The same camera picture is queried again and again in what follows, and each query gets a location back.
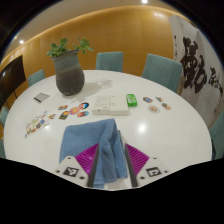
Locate round pink sticker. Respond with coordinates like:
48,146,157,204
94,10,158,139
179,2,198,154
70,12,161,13
68,106,81,116

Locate recessed ceiling lights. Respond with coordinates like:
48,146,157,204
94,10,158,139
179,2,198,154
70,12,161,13
18,0,150,45

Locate dark square yellow-print sticker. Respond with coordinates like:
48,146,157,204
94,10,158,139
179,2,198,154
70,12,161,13
58,110,70,121

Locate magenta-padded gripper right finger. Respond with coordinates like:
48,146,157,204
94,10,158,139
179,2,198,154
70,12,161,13
124,143,170,188

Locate round dark orange sticker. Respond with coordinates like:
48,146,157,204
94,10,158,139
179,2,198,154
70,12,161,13
77,102,90,111

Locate sheet of colourful stickers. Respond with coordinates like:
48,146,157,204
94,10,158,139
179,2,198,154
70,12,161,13
24,111,51,139

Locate blue towel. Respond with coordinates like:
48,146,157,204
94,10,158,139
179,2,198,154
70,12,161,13
59,118,129,190

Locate teal upholstered chairs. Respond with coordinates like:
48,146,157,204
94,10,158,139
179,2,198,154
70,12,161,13
0,51,224,161

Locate round white sticker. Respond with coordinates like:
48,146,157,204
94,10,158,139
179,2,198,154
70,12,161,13
147,104,161,115

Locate grey ribbed pot with plant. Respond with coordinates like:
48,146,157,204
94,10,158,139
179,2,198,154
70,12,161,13
46,37,95,97

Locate small green pack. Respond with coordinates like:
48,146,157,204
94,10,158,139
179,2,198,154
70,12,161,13
125,93,138,108

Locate white flat box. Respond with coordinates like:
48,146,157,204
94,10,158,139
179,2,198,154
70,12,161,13
91,95,130,117

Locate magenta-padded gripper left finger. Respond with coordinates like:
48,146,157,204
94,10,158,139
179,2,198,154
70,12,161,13
54,143,101,188

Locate white calligraphy folding screen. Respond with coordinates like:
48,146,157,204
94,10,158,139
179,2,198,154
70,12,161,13
167,14,224,130

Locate black wall screen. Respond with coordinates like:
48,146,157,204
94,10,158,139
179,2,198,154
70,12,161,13
0,54,27,108

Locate oval orange blue sticker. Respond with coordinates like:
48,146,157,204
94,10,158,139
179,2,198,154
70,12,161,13
76,110,90,118

